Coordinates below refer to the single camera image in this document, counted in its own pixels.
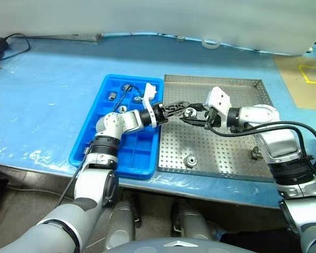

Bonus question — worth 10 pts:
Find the grey left robot leg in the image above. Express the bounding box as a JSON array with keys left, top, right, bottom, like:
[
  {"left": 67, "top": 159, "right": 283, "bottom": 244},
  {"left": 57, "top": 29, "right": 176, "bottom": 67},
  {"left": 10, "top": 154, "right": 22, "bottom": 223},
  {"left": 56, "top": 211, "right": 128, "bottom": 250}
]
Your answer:
[{"left": 106, "top": 199, "right": 142, "bottom": 250}]

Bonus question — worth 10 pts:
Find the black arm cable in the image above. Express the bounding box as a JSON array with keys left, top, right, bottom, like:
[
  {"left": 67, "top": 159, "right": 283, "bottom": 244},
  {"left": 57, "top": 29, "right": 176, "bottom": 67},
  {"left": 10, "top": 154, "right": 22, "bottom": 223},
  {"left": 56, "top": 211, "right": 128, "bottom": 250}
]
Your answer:
[
  {"left": 206, "top": 121, "right": 316, "bottom": 190},
  {"left": 58, "top": 85, "right": 146, "bottom": 207}
]

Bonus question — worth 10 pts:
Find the blue plastic compartment tray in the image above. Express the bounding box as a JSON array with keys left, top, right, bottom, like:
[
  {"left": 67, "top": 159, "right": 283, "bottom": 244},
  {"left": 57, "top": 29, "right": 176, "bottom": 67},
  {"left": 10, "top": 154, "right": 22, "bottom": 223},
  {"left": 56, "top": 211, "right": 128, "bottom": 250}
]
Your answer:
[{"left": 69, "top": 74, "right": 166, "bottom": 181}]

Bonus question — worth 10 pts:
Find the white floor cable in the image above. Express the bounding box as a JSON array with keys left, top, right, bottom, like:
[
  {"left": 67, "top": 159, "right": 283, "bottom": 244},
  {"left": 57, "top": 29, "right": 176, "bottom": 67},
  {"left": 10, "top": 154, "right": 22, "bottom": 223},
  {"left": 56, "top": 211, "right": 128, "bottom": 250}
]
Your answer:
[{"left": 7, "top": 183, "right": 76, "bottom": 202}]

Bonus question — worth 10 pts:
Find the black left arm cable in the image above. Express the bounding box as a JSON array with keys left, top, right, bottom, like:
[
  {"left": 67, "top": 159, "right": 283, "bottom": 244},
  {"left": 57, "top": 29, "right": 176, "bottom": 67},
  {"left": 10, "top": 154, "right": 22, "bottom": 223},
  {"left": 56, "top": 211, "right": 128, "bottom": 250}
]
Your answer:
[{"left": 58, "top": 85, "right": 146, "bottom": 207}]

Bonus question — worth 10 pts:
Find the grey robot leg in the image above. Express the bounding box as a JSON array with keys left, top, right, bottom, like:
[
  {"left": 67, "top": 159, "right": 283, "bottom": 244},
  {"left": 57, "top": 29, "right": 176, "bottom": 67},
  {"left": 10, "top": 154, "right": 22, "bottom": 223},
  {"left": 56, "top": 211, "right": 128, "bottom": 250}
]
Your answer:
[
  {"left": 170, "top": 201, "right": 221, "bottom": 241},
  {"left": 106, "top": 199, "right": 142, "bottom": 250}
]

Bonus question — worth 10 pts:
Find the perforated steel tray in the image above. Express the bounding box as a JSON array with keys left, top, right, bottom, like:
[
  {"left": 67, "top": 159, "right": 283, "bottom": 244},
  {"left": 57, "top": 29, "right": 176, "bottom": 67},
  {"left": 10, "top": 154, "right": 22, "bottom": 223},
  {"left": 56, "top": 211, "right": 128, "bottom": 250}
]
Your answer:
[{"left": 157, "top": 74, "right": 281, "bottom": 183}]

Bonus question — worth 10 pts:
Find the brown cardboard mat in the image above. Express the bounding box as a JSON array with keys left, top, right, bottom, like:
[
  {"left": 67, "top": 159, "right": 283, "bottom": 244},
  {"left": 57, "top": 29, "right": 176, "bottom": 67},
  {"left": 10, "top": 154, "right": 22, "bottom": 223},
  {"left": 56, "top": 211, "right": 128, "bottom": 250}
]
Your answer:
[{"left": 273, "top": 56, "right": 316, "bottom": 111}]

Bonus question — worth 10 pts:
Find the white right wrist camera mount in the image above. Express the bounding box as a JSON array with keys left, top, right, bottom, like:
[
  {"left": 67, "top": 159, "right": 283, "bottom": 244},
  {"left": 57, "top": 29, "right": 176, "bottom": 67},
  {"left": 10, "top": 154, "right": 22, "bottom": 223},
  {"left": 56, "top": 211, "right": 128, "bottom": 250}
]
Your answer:
[{"left": 204, "top": 86, "right": 233, "bottom": 117}]

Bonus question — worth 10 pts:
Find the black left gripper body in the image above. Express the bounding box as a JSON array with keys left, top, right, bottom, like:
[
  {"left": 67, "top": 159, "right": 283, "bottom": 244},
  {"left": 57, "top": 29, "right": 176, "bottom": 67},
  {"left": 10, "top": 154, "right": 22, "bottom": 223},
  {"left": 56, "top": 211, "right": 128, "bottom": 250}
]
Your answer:
[{"left": 155, "top": 103, "right": 170, "bottom": 127}]

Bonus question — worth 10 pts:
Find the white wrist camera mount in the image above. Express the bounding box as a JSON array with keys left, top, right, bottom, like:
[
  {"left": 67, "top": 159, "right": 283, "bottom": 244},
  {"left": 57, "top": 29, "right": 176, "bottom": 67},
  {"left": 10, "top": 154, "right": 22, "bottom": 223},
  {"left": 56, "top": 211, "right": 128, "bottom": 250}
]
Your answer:
[
  {"left": 141, "top": 82, "right": 160, "bottom": 130},
  {"left": 204, "top": 86, "right": 233, "bottom": 117}
]

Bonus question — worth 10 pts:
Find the white tape ring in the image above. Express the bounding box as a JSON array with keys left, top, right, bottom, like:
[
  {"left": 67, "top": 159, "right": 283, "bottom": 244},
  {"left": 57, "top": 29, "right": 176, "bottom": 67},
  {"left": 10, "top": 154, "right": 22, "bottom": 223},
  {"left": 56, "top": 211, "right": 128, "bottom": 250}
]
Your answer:
[{"left": 201, "top": 39, "right": 222, "bottom": 51}]

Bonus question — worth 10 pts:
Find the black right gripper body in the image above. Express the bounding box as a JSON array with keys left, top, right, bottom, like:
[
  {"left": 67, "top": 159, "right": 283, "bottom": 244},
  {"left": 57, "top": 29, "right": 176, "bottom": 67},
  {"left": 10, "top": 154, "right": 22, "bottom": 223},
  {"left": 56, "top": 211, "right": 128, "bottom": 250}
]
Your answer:
[{"left": 203, "top": 106, "right": 228, "bottom": 130}]

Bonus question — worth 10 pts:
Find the grey robot torso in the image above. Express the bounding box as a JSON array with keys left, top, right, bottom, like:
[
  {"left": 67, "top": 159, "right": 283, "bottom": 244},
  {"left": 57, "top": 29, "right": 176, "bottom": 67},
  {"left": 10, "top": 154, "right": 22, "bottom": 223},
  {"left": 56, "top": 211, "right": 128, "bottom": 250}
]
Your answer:
[{"left": 88, "top": 236, "right": 228, "bottom": 253}]

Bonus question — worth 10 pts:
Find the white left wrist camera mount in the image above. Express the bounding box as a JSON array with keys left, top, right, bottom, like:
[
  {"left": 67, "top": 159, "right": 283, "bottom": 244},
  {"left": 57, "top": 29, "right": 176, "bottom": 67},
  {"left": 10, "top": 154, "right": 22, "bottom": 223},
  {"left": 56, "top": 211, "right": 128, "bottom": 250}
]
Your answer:
[{"left": 141, "top": 82, "right": 160, "bottom": 130}]

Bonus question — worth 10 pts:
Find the black adapter cable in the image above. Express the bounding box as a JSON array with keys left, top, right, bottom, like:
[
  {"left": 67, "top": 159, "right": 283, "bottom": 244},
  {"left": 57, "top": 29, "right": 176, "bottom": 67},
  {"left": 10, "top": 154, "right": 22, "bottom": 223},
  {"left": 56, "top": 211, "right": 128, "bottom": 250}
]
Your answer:
[{"left": 0, "top": 33, "right": 31, "bottom": 63}]

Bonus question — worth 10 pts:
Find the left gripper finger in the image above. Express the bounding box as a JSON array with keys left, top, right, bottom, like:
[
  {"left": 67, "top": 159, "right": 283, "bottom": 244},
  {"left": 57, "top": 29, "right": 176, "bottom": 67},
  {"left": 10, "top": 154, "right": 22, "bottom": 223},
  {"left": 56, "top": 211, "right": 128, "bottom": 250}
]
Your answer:
[
  {"left": 164, "top": 100, "right": 191, "bottom": 113},
  {"left": 168, "top": 109, "right": 186, "bottom": 120}
]

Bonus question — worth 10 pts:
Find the yellow tape outline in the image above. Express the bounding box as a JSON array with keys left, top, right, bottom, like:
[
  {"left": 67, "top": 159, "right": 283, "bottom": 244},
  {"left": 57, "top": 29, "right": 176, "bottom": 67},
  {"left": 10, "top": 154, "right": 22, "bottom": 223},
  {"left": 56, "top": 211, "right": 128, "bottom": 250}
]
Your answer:
[{"left": 298, "top": 64, "right": 316, "bottom": 85}]

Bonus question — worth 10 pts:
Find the round metal nut part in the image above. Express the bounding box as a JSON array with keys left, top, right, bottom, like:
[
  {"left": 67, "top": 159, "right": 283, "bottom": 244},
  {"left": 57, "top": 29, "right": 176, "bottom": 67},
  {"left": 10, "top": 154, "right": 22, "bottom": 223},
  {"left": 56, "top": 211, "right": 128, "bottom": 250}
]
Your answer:
[{"left": 184, "top": 154, "right": 199, "bottom": 166}]

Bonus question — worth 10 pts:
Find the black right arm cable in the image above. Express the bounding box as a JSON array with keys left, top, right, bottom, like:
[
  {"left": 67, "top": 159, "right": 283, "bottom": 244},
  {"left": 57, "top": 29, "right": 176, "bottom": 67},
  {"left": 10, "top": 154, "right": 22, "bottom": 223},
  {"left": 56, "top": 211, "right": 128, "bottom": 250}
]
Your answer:
[{"left": 206, "top": 121, "right": 316, "bottom": 190}]

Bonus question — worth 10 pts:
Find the grey right robot leg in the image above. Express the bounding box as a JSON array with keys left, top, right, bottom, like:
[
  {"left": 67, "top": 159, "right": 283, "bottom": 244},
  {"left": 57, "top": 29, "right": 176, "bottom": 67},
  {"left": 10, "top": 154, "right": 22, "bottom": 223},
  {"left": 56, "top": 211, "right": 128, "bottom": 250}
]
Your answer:
[{"left": 170, "top": 201, "right": 221, "bottom": 241}]

